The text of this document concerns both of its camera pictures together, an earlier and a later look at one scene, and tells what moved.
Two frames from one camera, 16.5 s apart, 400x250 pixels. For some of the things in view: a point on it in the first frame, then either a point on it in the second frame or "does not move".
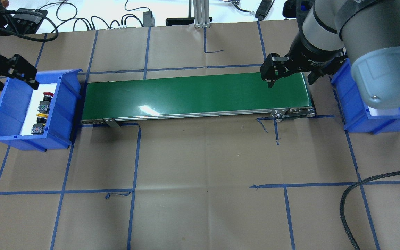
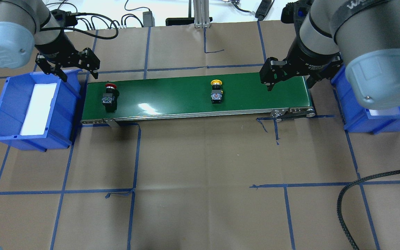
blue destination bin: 354,110 does not move
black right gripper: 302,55 does not move
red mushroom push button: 43,106 -> 110,98
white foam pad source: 31,117 does not move
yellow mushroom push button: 38,128 -> 216,93
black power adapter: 149,19 does not move
